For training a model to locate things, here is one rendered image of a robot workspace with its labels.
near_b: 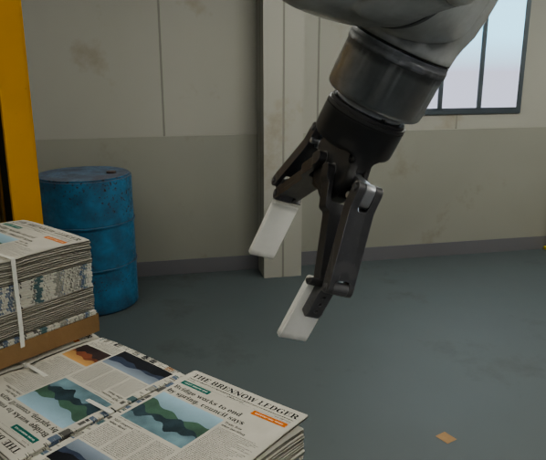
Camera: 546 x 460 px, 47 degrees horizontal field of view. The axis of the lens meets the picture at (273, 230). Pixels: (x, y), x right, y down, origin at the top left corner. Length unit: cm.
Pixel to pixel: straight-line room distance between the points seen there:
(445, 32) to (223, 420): 81
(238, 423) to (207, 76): 393
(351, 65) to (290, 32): 417
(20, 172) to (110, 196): 229
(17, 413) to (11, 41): 106
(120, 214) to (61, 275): 286
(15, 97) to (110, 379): 92
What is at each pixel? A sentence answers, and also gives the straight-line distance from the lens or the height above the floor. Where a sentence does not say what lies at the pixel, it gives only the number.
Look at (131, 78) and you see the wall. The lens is 482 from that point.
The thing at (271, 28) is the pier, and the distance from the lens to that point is 467.
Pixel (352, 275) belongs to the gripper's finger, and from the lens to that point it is 54.
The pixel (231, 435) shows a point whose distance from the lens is 110.
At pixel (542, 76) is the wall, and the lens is 588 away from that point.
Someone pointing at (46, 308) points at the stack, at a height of 116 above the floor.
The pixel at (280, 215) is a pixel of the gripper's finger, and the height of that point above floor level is 151.
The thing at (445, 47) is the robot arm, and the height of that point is 168.
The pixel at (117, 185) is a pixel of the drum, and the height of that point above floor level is 87.
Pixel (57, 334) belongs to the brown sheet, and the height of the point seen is 110.
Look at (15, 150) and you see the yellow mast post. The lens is 193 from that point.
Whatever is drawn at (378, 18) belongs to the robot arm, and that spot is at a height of 170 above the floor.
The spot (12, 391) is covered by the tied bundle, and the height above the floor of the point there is 106.
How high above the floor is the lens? 168
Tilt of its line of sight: 15 degrees down
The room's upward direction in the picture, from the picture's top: straight up
